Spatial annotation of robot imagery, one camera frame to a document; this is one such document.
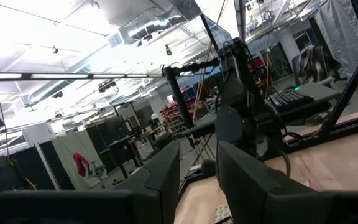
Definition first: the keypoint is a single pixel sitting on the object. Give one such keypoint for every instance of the grey desk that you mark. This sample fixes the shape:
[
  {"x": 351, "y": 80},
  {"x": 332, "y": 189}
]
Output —
[{"x": 319, "y": 90}]

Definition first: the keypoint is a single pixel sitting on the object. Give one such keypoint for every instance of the black workstation desk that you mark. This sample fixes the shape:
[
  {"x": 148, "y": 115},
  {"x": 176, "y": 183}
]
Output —
[{"x": 117, "y": 137}]

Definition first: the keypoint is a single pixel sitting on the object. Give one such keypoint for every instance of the grey plastic curtain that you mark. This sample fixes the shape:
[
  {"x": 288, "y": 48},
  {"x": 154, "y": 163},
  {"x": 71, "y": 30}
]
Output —
[{"x": 337, "y": 31}]

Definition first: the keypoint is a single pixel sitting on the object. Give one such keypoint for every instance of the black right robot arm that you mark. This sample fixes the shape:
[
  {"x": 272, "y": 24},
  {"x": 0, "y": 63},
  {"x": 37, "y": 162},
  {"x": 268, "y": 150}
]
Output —
[{"x": 244, "y": 93}]

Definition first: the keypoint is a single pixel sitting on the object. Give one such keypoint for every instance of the grey patterned plant pot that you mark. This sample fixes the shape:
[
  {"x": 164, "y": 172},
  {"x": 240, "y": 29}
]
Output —
[{"x": 222, "y": 214}]

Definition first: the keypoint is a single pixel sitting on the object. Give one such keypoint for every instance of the red storage rack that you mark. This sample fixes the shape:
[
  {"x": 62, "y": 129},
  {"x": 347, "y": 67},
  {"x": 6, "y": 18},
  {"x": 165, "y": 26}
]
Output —
[{"x": 171, "y": 119}]

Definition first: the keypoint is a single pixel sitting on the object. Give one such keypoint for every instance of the silver ventilation duct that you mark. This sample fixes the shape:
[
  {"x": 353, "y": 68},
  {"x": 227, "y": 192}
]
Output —
[{"x": 154, "y": 25}]

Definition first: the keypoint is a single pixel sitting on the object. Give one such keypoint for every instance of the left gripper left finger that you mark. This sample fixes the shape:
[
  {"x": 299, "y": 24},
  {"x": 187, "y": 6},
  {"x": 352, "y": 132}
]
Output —
[{"x": 163, "y": 174}]

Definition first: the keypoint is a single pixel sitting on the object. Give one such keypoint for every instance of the red hanging cloth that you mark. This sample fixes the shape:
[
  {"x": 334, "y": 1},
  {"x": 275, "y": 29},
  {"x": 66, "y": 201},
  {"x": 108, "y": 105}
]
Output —
[{"x": 81, "y": 165}]

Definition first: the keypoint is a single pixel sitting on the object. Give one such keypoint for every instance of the black monitor stand post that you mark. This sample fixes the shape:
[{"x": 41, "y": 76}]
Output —
[{"x": 179, "y": 96}]

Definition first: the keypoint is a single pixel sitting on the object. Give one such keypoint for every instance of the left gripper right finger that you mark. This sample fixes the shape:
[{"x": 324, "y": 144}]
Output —
[{"x": 247, "y": 186}]

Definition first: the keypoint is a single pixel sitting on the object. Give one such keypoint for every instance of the black ceiling-mounted camera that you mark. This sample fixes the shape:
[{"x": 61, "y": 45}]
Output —
[{"x": 107, "y": 86}]

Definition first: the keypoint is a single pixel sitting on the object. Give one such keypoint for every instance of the office chair with draped cloth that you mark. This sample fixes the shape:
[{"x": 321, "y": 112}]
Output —
[{"x": 312, "y": 63}]

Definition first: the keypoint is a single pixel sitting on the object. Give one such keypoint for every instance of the flat black monitor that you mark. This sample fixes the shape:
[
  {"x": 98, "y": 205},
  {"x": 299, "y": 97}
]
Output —
[{"x": 219, "y": 31}]

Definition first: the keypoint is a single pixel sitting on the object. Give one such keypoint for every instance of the black keyboard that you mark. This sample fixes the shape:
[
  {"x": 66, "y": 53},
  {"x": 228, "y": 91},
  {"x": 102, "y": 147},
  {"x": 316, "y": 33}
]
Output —
[{"x": 291, "y": 99}]

